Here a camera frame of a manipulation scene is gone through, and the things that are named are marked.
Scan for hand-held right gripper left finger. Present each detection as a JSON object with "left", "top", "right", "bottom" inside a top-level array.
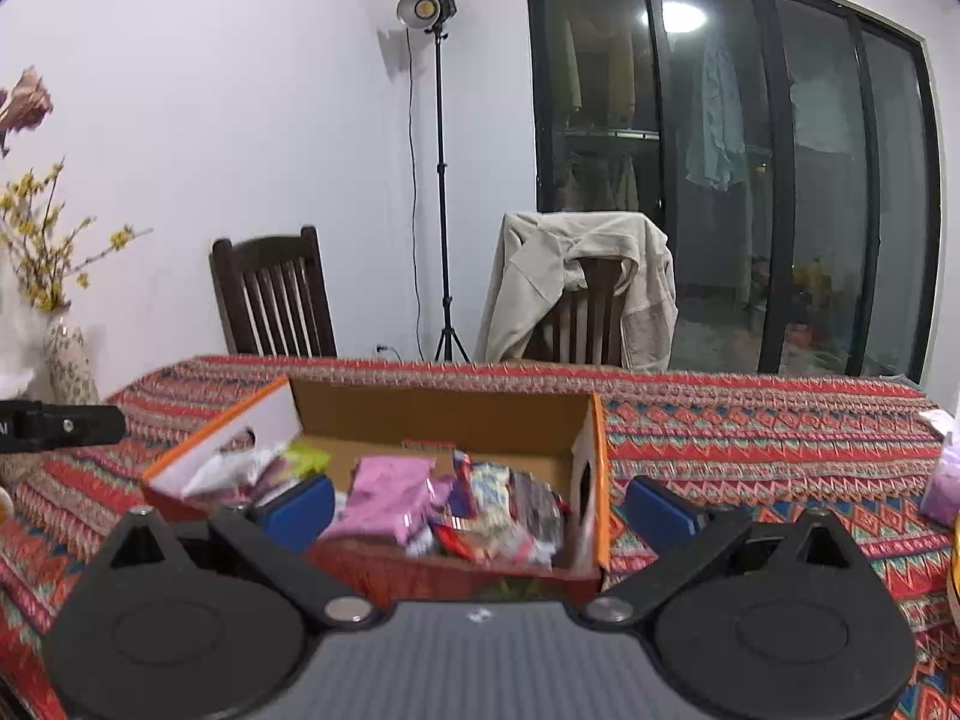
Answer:
[{"left": 82, "top": 474, "right": 382, "bottom": 629}]

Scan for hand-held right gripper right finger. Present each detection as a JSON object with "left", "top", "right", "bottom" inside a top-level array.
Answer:
[{"left": 579, "top": 474, "right": 882, "bottom": 629}]

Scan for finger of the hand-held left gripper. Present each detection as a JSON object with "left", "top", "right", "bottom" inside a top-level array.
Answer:
[{"left": 37, "top": 403, "right": 127, "bottom": 451}]

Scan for orange cardboard box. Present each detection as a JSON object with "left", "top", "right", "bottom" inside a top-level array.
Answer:
[{"left": 141, "top": 375, "right": 612, "bottom": 608}]

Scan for green snack packet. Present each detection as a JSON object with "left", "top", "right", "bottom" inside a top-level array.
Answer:
[{"left": 281, "top": 441, "right": 332, "bottom": 478}]

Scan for floral ceramic vase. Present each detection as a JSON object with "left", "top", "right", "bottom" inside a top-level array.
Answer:
[{"left": 43, "top": 311, "right": 102, "bottom": 406}]

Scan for white crumpled snack packet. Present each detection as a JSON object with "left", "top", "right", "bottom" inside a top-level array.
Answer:
[{"left": 180, "top": 446, "right": 286, "bottom": 500}]

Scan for pink snack packet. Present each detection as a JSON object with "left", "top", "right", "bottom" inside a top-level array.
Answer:
[{"left": 322, "top": 454, "right": 451, "bottom": 548}]

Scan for red patterned tablecloth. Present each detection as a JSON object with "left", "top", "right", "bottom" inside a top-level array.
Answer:
[{"left": 0, "top": 355, "right": 960, "bottom": 720}]

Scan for red white snack packets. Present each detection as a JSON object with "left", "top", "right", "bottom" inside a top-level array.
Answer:
[{"left": 431, "top": 450, "right": 572, "bottom": 567}]

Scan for yellow flower branches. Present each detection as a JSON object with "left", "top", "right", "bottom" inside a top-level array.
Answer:
[{"left": 0, "top": 159, "right": 155, "bottom": 312}]

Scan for wooden chair under jacket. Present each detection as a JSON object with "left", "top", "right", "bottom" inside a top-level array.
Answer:
[{"left": 521, "top": 259, "right": 627, "bottom": 367}]

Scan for dark wooden chair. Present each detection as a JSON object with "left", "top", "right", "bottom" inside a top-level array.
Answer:
[{"left": 210, "top": 225, "right": 338, "bottom": 359}]

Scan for beige jacket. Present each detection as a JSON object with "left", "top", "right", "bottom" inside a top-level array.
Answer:
[{"left": 476, "top": 210, "right": 678, "bottom": 372}]

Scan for purple tissue pack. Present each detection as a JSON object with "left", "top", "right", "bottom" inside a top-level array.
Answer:
[{"left": 916, "top": 409, "right": 960, "bottom": 526}]

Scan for pink artificial roses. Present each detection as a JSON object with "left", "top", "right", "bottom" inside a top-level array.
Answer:
[{"left": 0, "top": 66, "right": 55, "bottom": 158}]

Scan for black framed glass door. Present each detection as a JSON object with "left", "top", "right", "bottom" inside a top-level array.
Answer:
[{"left": 525, "top": 0, "right": 944, "bottom": 383}]

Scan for light blue hanging shirt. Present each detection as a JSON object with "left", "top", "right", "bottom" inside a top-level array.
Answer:
[{"left": 686, "top": 37, "right": 747, "bottom": 192}]

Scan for studio light on stand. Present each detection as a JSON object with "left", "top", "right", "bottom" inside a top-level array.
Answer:
[{"left": 396, "top": 0, "right": 472, "bottom": 363}]

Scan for black light cable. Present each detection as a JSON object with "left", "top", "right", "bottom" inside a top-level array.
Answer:
[{"left": 405, "top": 30, "right": 422, "bottom": 353}]

